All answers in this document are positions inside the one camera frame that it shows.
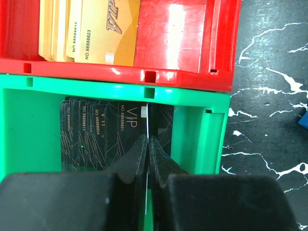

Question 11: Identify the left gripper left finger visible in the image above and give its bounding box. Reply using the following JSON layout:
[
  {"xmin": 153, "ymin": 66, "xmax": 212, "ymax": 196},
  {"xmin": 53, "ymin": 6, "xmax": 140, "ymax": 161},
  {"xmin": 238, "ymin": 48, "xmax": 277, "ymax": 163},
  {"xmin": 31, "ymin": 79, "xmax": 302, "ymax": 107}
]
[{"xmin": 0, "ymin": 135, "xmax": 148, "ymax": 231}]

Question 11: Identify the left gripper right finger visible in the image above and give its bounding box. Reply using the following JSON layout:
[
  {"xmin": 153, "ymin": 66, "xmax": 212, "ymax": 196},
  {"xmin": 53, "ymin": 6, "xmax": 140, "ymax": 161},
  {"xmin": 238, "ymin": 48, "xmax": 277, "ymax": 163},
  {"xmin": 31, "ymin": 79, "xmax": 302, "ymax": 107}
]
[{"xmin": 148, "ymin": 137, "xmax": 299, "ymax": 231}]

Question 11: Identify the black VIP credit card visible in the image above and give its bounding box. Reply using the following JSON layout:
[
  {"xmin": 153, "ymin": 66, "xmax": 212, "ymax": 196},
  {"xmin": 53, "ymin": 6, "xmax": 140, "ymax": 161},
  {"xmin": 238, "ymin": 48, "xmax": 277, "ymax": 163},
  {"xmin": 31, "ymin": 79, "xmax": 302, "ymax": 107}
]
[{"xmin": 145, "ymin": 103, "xmax": 150, "ymax": 216}]

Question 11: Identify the black cards stack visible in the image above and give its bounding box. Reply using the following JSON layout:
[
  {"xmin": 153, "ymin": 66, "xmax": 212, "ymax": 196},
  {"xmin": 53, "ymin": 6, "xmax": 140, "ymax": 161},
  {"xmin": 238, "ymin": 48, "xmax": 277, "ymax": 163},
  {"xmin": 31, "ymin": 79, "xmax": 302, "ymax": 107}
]
[{"xmin": 60, "ymin": 97, "xmax": 174, "ymax": 172}]

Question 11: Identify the tan cards stack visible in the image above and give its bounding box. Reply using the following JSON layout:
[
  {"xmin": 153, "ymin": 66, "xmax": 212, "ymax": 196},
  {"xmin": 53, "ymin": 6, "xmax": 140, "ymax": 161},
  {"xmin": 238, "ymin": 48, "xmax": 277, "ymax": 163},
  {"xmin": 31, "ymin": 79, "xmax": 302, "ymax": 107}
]
[{"xmin": 38, "ymin": 0, "xmax": 141, "ymax": 66}]

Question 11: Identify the green plastic bin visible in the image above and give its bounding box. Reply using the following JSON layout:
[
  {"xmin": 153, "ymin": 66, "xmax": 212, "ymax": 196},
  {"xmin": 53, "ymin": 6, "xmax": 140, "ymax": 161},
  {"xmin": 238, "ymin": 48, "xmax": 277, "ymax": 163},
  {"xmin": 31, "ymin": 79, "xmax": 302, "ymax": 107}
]
[{"xmin": 0, "ymin": 74, "xmax": 230, "ymax": 231}]

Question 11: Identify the small blue toy brick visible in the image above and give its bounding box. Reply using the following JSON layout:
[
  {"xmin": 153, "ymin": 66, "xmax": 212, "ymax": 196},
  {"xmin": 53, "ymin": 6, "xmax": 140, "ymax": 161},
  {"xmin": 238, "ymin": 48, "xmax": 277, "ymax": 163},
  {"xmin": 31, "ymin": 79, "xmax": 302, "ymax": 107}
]
[{"xmin": 298, "ymin": 112, "xmax": 308, "ymax": 129}]

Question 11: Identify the red plastic bin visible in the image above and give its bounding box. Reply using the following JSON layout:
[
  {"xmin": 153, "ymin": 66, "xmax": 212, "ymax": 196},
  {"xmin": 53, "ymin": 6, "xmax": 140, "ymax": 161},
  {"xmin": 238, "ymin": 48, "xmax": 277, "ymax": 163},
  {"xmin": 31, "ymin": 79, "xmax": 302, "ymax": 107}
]
[{"xmin": 0, "ymin": 0, "xmax": 241, "ymax": 92}]

